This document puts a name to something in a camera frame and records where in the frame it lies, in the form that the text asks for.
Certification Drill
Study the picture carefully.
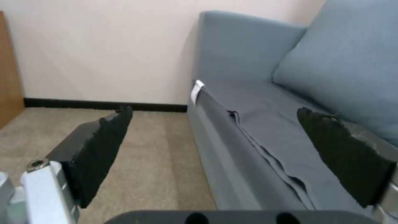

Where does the white sofa label tag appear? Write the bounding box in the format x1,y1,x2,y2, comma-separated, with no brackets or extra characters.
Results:
191,80,205,106

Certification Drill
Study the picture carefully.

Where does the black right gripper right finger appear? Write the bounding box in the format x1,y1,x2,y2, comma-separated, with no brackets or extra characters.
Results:
296,107,398,224

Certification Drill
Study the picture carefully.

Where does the blue sofa cushion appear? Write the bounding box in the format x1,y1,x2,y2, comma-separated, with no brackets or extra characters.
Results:
272,0,398,143

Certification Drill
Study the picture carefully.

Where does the brown wooden cabinet panel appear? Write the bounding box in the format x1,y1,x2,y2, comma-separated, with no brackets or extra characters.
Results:
0,11,25,129

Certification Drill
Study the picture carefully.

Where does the blue fabric sofa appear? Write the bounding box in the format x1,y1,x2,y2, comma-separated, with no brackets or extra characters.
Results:
187,0,398,215

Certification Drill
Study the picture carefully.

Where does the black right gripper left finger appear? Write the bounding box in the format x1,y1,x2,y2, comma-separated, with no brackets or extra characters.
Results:
0,105,134,224

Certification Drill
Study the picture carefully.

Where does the grey sofa seat cover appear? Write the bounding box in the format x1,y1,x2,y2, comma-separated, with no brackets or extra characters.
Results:
194,80,398,210

